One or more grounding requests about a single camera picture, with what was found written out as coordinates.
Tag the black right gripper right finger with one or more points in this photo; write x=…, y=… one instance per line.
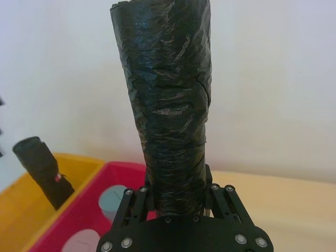
x=228, y=204

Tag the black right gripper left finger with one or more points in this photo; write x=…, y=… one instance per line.
x=131, y=207

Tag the large black plastic bag roll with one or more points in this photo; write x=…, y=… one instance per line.
x=168, y=105

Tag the blue-grey bag roll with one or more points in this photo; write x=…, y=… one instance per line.
x=111, y=200

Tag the red plastic bin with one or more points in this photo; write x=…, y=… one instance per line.
x=81, y=207

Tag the pale grey bag roll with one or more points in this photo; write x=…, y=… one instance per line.
x=81, y=240

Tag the black bag roll red label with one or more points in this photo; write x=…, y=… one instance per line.
x=42, y=168

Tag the yellow plastic bin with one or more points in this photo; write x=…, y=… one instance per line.
x=18, y=215

